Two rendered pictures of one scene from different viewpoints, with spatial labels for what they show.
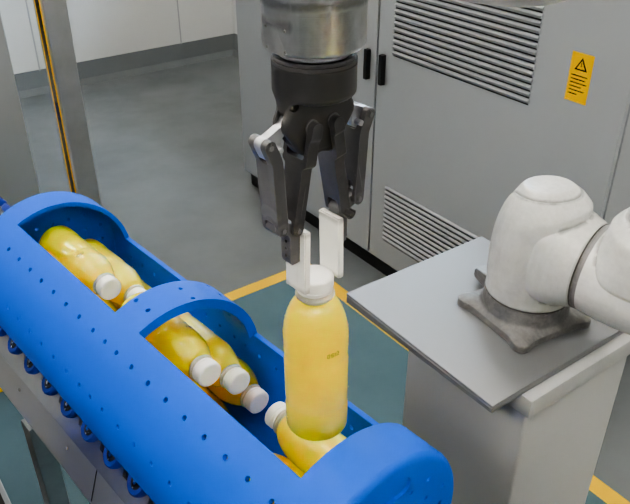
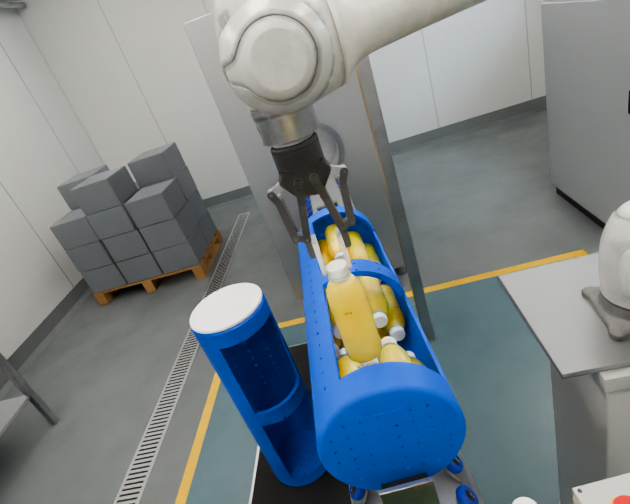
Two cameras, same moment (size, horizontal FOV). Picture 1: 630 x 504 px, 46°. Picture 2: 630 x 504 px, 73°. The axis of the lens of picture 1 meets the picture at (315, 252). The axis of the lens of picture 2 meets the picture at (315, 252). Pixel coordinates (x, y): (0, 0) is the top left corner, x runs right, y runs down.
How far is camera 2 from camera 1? 0.48 m
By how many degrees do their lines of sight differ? 41
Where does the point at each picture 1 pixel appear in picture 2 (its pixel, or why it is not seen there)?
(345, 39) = (284, 134)
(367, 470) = (368, 386)
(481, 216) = not seen: outside the picture
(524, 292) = (620, 292)
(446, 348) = (550, 325)
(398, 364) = not seen: outside the picture
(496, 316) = (603, 308)
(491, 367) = (580, 346)
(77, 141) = (389, 175)
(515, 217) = (608, 231)
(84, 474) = not seen: hidden behind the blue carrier
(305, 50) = (267, 142)
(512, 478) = (606, 436)
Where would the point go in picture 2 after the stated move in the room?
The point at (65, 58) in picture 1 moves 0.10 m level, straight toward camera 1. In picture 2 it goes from (379, 129) to (375, 137)
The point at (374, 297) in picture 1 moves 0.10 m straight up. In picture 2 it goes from (516, 281) to (513, 251)
